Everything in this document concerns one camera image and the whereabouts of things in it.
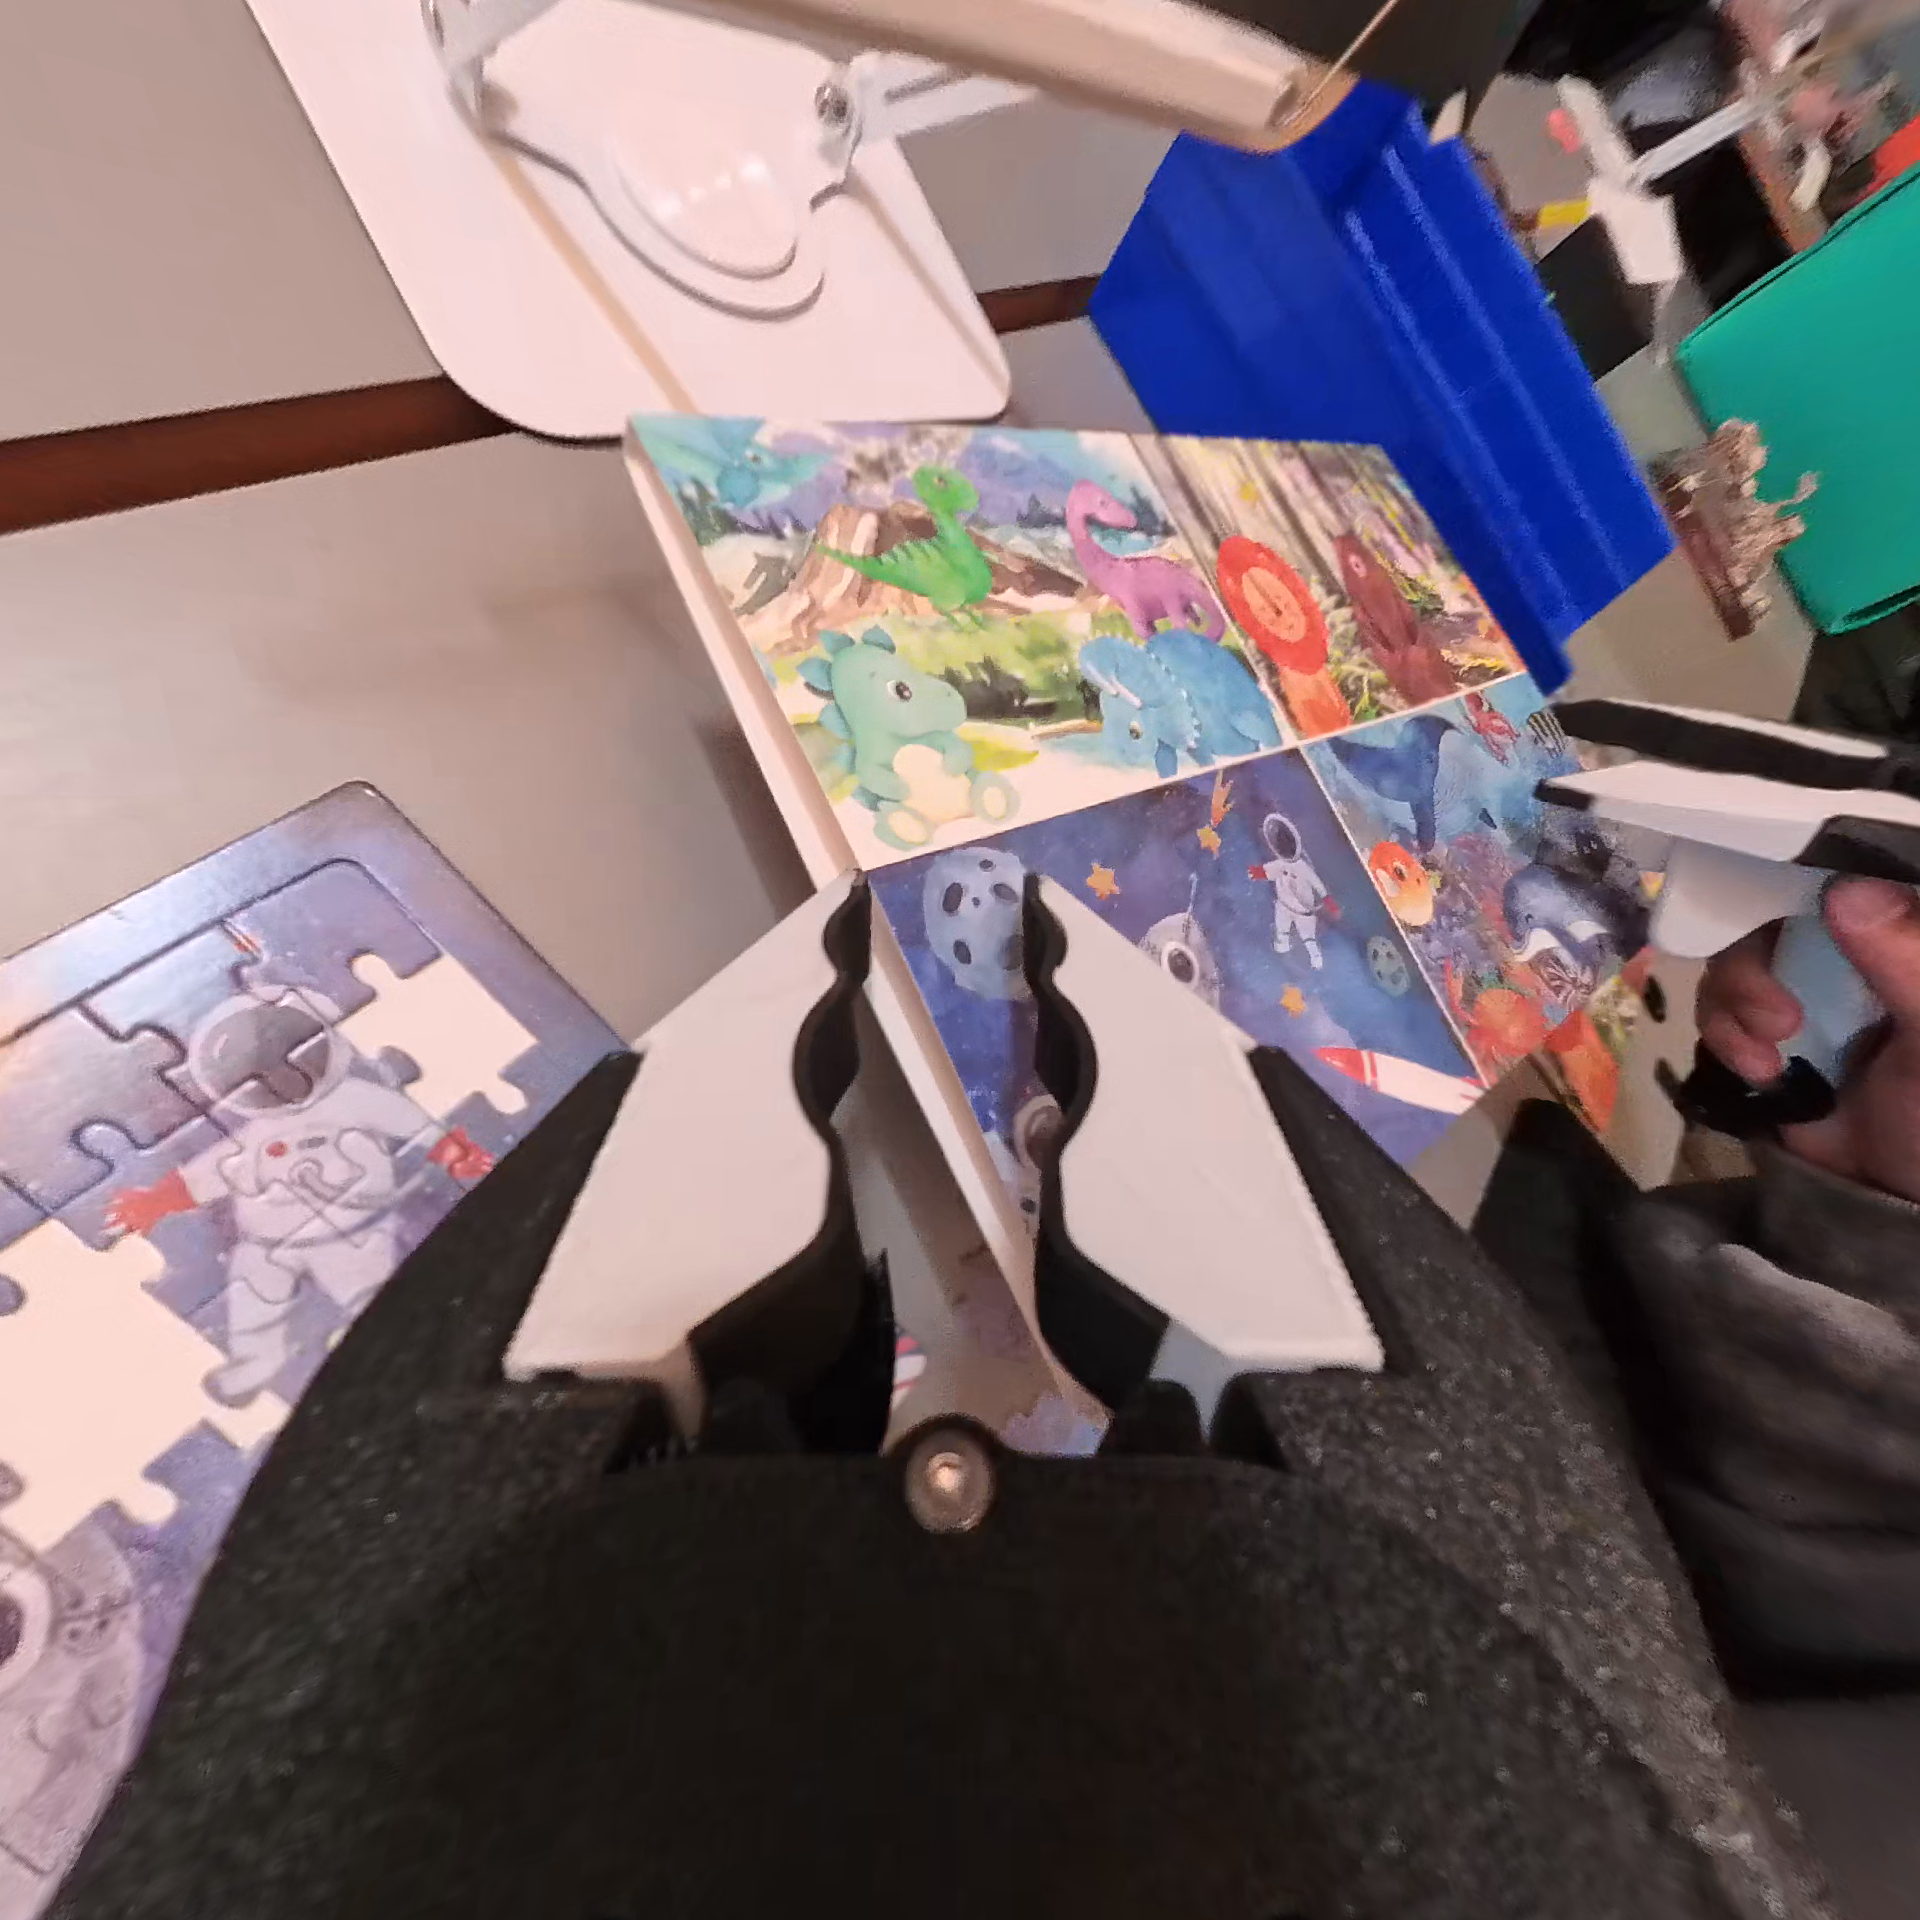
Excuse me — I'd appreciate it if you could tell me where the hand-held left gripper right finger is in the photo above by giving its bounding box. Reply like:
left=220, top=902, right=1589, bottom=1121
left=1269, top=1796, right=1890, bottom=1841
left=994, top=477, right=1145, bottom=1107
left=1025, top=875, right=1383, bottom=1453

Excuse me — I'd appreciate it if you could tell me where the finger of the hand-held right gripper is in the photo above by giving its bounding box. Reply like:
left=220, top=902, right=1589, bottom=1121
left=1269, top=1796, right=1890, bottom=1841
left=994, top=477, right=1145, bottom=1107
left=1536, top=756, right=1863, bottom=871
left=1548, top=703, right=1920, bottom=800

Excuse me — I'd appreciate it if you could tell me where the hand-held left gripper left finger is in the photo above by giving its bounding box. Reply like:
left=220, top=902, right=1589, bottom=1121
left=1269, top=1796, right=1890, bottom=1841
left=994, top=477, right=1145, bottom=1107
left=502, top=875, right=900, bottom=1453

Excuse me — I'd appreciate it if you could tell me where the space puzzle board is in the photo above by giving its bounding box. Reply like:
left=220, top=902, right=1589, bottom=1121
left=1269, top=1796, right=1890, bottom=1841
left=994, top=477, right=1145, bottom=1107
left=0, top=779, right=632, bottom=1877

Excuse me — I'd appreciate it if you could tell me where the person's right forearm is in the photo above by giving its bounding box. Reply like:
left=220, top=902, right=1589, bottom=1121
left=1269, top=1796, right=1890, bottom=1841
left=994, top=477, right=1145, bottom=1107
left=1614, top=1138, right=1920, bottom=1705

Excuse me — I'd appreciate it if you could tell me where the grey desk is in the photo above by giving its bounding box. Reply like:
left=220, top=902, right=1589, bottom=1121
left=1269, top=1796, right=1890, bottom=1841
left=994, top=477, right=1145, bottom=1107
left=0, top=0, right=1803, bottom=1443

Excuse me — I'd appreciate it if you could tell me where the person's right hand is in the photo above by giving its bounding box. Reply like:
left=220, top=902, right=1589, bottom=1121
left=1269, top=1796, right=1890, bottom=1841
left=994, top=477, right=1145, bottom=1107
left=1693, top=878, right=1920, bottom=1205

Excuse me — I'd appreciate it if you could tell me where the teal plastic bin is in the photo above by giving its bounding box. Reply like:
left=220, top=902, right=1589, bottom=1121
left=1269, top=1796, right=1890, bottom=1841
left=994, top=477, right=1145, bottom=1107
left=1671, top=178, right=1920, bottom=640

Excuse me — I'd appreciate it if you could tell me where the blue plastic bin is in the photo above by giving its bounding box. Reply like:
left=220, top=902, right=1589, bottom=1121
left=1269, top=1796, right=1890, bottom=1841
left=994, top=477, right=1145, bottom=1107
left=1086, top=75, right=1678, bottom=694

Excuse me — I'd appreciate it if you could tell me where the illustrated puzzle box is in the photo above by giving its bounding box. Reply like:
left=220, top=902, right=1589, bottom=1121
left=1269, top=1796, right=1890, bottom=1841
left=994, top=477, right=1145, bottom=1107
left=627, top=419, right=1656, bottom=1448

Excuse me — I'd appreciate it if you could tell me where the white flat board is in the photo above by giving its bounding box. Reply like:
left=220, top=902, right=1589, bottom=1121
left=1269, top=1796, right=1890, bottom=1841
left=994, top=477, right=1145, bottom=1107
left=248, top=0, right=1009, bottom=440

